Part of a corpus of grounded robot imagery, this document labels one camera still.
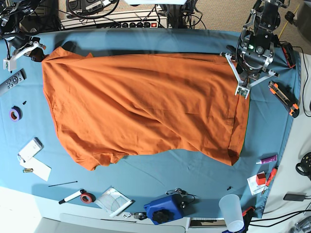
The orange black clamp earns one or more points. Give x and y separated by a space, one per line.
289 54

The purple glue tube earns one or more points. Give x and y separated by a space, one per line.
267 160

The blue table cloth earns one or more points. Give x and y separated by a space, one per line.
142 178

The white paper leaflet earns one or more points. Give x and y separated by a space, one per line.
254 188

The white phone box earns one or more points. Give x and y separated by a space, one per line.
29 150

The black round dotted object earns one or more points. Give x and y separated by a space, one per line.
304 167

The red screwdriver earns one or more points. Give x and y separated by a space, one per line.
270 178

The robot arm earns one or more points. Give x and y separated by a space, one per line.
12 12
257 32

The white marker pen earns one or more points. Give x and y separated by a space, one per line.
72 196

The small gold battery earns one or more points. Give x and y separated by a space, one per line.
27 170

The blue plastic box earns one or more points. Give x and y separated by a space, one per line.
164 210

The red tape roll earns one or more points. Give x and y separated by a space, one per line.
87 198

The grey remote control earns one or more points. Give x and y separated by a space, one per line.
12 81

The black power adapter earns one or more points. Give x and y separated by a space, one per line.
294 197

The white power strip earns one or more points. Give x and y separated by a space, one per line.
126 19

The black zip tie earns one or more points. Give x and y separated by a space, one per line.
62 184

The small red cube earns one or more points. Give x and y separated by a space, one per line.
261 179

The translucent plastic cup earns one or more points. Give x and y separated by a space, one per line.
231 211

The orange t-shirt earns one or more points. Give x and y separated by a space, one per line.
106 108

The rolled printed paper sheet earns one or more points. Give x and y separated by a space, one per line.
113 202

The white paper card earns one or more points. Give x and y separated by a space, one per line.
40 169

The orange black utility knife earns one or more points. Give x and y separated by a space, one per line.
286 97

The purple tape roll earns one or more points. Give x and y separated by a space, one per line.
15 114

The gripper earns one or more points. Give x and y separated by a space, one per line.
250 67
29 47

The silver carabiner keys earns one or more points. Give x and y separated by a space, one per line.
139 216

